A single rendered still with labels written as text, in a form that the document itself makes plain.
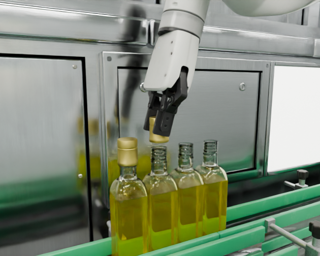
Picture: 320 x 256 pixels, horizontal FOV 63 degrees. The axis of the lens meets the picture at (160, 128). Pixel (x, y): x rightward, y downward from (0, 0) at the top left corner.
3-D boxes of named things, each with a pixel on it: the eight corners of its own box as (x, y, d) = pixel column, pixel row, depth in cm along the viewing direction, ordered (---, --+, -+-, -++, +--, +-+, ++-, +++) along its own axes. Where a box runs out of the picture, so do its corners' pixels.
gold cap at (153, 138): (163, 138, 49) (163, 115, 48) (172, 141, 46) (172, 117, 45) (146, 139, 47) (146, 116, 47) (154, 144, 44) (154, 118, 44)
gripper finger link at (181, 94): (175, 56, 44) (161, 83, 46) (189, 78, 38) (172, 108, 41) (181, 58, 44) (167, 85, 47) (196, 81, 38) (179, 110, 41)
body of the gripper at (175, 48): (150, 28, 48) (135, 88, 49) (175, 15, 39) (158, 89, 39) (184, 42, 51) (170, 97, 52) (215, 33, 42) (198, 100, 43)
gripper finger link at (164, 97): (167, 70, 43) (154, 96, 46) (175, 85, 40) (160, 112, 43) (182, 74, 44) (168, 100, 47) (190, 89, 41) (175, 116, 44)
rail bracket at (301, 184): (287, 205, 82) (290, 164, 80) (307, 215, 76) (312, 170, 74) (278, 208, 80) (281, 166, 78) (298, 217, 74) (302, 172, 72)
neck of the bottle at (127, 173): (133, 173, 47) (132, 147, 46) (139, 178, 44) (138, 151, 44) (117, 175, 46) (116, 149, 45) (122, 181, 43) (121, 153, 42)
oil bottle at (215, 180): (210, 248, 60) (213, 158, 56) (225, 263, 55) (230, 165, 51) (188, 255, 57) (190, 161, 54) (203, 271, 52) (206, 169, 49)
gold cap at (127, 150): (126, 159, 47) (125, 135, 46) (142, 162, 45) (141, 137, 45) (113, 164, 44) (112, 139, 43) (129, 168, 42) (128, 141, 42)
